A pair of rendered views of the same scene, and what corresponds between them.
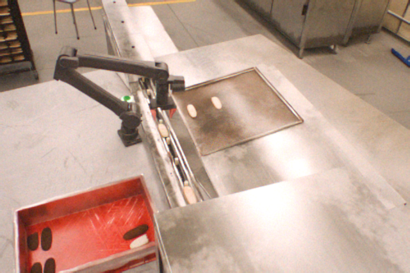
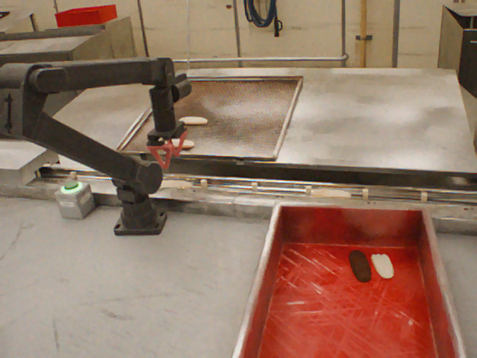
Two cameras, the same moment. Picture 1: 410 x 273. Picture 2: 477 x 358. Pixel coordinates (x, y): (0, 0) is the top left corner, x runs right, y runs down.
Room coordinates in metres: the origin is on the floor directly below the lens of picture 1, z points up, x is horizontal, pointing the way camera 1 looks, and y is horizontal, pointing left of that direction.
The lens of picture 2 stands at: (0.45, 0.92, 1.44)
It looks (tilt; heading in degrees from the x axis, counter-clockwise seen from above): 27 degrees down; 310
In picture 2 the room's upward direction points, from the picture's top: 5 degrees counter-clockwise
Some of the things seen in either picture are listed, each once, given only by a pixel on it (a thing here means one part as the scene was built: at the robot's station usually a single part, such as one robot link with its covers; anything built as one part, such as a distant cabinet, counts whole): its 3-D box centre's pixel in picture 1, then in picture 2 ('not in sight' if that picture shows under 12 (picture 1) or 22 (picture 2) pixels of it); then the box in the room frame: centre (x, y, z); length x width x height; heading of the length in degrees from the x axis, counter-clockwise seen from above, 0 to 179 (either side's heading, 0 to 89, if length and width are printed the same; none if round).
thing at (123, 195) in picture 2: (132, 116); (135, 180); (1.28, 0.33, 0.94); 0.09 x 0.05 x 0.10; 100
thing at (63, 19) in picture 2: not in sight; (86, 15); (4.56, -1.82, 0.94); 0.51 x 0.36 x 0.13; 25
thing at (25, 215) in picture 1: (90, 232); (348, 297); (0.70, 0.37, 0.87); 0.49 x 0.34 x 0.10; 115
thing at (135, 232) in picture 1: (136, 231); (359, 263); (0.74, 0.22, 0.83); 0.10 x 0.04 x 0.01; 127
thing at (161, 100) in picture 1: (162, 98); (164, 120); (1.30, 0.19, 1.04); 0.10 x 0.07 x 0.07; 111
